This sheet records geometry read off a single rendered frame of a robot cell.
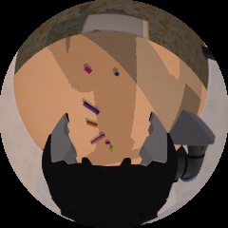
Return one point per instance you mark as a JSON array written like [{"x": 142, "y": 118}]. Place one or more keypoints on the purple rod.
[{"x": 91, "y": 108}]

